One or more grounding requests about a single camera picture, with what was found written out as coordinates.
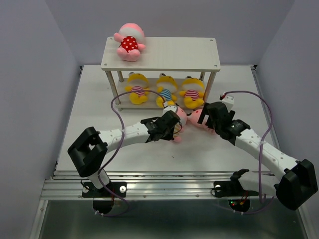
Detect wrist white camera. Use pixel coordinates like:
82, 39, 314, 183
162, 105, 178, 115
220, 94, 235, 111

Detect white two-tier shelf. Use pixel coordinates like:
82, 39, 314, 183
101, 37, 221, 111

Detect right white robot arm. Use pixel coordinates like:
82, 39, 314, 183
198, 101, 318, 210

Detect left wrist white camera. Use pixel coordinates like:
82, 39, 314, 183
162, 105, 178, 115

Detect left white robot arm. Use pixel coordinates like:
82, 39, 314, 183
67, 110, 181, 196

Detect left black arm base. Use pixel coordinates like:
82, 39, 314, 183
81, 181, 127, 198

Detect pink plush orange stripes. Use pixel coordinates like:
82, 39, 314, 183
173, 104, 187, 143

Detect pink plush red polka-dot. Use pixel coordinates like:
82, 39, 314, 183
113, 23, 146, 62

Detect yellow plush pink stripes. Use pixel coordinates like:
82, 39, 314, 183
125, 72, 149, 105
179, 76, 205, 110

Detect yellow plush blue stripes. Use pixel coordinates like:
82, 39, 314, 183
156, 73, 178, 108

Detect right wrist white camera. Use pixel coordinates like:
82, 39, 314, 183
220, 94, 235, 111

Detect aluminium rail frame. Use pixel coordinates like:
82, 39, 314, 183
31, 65, 317, 239

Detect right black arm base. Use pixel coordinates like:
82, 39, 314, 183
211, 181, 246, 198

